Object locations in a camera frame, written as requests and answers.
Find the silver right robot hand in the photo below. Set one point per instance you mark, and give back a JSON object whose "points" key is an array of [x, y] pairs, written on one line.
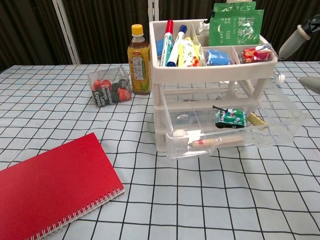
{"points": [[292, 41]]}

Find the clear plastic drawer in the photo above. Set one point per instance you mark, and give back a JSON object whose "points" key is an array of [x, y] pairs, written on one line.
{"points": [[277, 120]]}

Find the white desk organizer with drawers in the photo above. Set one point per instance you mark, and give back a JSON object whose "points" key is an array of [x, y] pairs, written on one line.
{"points": [[212, 72]]}

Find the small green circuit board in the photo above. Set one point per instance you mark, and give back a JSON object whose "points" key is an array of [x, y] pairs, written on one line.
{"points": [[231, 117]]}

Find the clear box of coffee capsules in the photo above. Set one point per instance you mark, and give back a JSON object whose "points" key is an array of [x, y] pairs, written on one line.
{"points": [[110, 87]]}

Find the red candy packet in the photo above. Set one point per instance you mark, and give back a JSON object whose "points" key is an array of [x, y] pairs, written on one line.
{"points": [[256, 55]]}

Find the clear plastic water bottle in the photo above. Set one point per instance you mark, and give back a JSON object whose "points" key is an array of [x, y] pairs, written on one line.
{"points": [[280, 78]]}

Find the green tea packet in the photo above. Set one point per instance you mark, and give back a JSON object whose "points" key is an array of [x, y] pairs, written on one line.
{"points": [[235, 30], [235, 7]]}

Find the blue candy packet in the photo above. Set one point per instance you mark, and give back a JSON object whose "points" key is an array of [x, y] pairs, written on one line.
{"points": [[217, 57]]}

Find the yellow snack packet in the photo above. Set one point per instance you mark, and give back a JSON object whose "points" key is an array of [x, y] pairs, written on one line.
{"points": [[191, 53]]}

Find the whiteboard marker with blue cap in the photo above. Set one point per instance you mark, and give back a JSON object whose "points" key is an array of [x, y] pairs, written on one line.
{"points": [[178, 45]]}

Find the whiteboard marker with red cap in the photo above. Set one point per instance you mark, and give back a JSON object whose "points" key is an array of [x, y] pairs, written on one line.
{"points": [[168, 37]]}

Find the wooden stick with red band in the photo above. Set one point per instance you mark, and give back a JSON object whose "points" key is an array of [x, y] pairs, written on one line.
{"points": [[220, 142]]}

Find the blue eraser block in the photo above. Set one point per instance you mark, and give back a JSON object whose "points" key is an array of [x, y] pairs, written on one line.
{"points": [[160, 48]]}

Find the white paper note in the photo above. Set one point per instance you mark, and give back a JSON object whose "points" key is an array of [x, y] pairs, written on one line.
{"points": [[194, 136]]}

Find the tea bottle with yellow cap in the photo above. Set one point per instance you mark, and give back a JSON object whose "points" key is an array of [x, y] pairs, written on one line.
{"points": [[139, 67]]}

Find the checkered light blue tablecloth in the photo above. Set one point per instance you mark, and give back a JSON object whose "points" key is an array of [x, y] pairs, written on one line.
{"points": [[200, 195]]}

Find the black folding partition screen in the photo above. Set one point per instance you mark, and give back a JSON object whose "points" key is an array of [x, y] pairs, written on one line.
{"points": [[100, 25]]}

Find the red spiral notebook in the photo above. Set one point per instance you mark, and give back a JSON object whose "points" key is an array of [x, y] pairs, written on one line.
{"points": [[55, 180]]}

